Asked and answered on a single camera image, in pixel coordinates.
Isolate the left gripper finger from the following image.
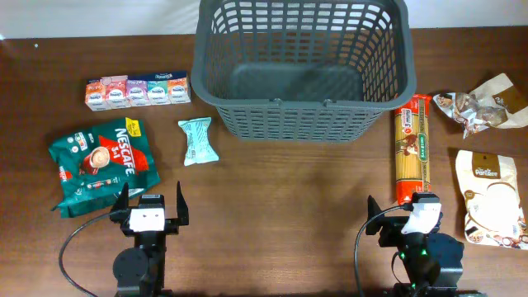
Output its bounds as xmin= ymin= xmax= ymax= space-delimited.
xmin=110 ymin=182 xmax=129 ymax=223
xmin=177 ymin=181 xmax=189 ymax=226

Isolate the green Nescafe coffee bag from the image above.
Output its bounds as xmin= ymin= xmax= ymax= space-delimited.
xmin=49 ymin=117 xmax=161 ymax=219

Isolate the light teal snack packet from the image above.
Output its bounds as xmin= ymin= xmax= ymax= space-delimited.
xmin=178 ymin=117 xmax=219 ymax=166

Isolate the cream Pantree pouch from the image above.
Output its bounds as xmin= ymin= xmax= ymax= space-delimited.
xmin=455 ymin=150 xmax=527 ymax=250

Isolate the Kleenex tissue multipack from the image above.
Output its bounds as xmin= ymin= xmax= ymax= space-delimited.
xmin=84 ymin=71 xmax=191 ymax=111

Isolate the brown white snack bag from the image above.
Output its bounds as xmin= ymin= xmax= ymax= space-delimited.
xmin=432 ymin=73 xmax=527 ymax=139

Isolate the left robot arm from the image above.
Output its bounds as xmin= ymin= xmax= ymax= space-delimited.
xmin=110 ymin=184 xmax=189 ymax=297

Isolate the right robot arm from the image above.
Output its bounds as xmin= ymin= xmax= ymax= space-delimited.
xmin=363 ymin=192 xmax=464 ymax=296

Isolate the yellow red spaghetti packet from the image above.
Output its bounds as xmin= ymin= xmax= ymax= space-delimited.
xmin=394 ymin=94 xmax=432 ymax=205

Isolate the dark grey plastic basket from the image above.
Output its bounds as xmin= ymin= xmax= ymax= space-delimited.
xmin=191 ymin=0 xmax=417 ymax=143

